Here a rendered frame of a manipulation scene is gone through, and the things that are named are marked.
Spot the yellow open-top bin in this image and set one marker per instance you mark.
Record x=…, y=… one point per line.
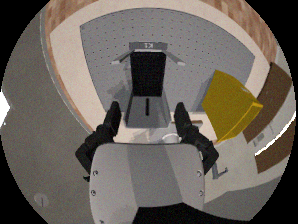
x=226, y=103

